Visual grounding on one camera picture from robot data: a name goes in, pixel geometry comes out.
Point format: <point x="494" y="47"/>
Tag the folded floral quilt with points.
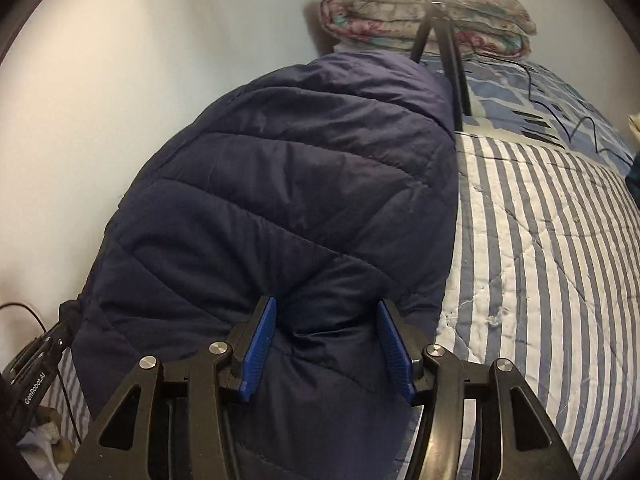
<point x="500" y="27"/>

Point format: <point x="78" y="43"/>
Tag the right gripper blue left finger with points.
<point x="254" y="345"/>

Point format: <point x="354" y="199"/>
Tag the blue white jacket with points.
<point x="634" y="126"/>

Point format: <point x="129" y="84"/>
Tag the striped blue white bedspread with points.
<point x="545" y="271"/>

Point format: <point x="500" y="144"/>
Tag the black tripod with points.
<point x="436" y="19"/>

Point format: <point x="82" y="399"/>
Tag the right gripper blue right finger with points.
<point x="396" y="356"/>

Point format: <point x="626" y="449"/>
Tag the navy puffer jacket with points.
<point x="329" y="187"/>

